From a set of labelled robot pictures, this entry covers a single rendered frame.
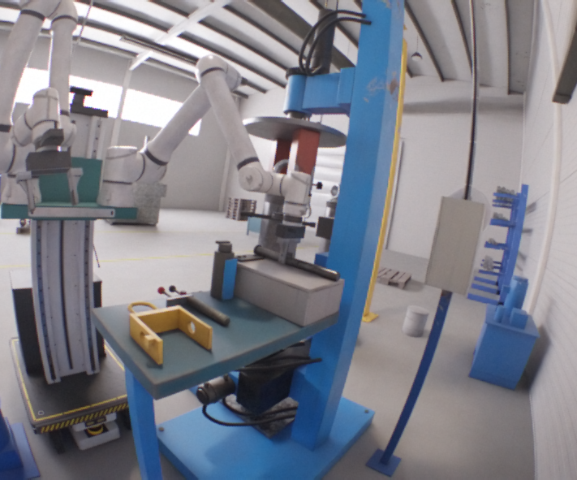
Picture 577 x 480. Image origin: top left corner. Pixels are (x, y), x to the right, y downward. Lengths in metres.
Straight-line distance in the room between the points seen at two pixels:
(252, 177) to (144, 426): 0.87
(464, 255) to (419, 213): 10.89
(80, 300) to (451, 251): 1.81
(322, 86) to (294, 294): 1.06
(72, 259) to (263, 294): 1.06
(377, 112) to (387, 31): 0.42
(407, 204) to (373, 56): 11.07
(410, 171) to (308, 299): 11.70
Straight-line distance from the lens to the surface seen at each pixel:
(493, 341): 3.28
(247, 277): 1.11
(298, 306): 0.98
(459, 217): 1.38
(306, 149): 1.45
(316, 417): 1.70
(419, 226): 12.22
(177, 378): 0.69
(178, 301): 1.03
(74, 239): 1.69
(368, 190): 1.30
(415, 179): 12.42
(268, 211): 1.59
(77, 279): 1.76
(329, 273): 1.09
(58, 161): 0.92
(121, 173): 1.48
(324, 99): 1.58
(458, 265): 1.39
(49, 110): 0.96
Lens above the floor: 1.46
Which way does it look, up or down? 8 degrees down
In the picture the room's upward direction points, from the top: 9 degrees clockwise
